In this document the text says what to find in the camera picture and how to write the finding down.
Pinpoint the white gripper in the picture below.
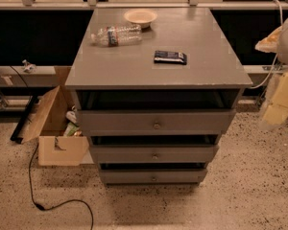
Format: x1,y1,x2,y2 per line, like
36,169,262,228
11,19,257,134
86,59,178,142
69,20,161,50
255,27,288,126

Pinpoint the small clear object on ledge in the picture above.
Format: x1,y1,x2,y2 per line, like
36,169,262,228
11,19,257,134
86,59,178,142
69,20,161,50
22,59,36,73

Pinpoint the white bottle in box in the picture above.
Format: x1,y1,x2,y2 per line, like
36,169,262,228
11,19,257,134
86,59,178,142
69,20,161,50
65,111,77,124

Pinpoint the grey bottom drawer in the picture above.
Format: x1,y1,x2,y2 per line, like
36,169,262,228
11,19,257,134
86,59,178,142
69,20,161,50
99,169,207,184

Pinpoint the grey drawer cabinet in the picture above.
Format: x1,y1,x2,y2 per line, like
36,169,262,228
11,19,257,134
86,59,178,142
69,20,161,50
66,8,252,171

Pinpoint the grey drawer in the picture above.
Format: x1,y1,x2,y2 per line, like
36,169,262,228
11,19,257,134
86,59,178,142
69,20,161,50
77,110,235,136
99,169,207,184
90,146,219,163

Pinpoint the clear plastic water bottle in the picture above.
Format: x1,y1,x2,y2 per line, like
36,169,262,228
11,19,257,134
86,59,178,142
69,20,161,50
90,24,142,47

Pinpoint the beige bowl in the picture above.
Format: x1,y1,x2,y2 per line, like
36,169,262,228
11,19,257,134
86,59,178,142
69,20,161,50
124,9,157,29

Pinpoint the white hanging cable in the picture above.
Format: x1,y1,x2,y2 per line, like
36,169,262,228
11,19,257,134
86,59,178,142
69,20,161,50
249,0,285,90

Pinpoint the green packet in box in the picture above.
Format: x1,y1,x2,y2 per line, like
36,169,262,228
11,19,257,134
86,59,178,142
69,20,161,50
63,123,79,137

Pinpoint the dark blue snack packet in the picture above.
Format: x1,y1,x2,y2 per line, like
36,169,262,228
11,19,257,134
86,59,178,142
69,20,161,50
154,51,187,65

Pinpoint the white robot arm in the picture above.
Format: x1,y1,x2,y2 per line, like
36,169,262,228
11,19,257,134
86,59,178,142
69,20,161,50
255,18,288,129

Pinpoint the open cardboard box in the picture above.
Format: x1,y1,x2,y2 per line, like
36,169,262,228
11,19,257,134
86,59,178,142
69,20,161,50
22,66,90,167

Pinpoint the black floor cable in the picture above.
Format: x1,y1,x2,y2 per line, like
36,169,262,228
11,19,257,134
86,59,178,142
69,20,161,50
28,144,95,230

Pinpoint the grey top drawer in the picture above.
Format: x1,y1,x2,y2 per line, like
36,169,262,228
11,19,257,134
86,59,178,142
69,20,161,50
77,110,235,136

